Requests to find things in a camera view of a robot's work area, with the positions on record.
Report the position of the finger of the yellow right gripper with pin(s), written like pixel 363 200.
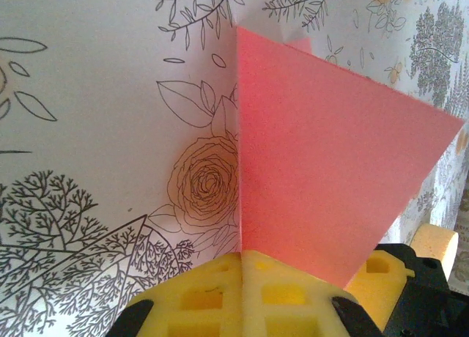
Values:
pixel 377 289
pixel 439 245

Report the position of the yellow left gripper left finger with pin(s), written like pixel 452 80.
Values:
pixel 190 304

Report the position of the pink cloth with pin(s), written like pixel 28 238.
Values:
pixel 311 150

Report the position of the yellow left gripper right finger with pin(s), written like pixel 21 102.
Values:
pixel 293 311

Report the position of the floral tablecloth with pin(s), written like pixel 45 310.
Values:
pixel 91 113

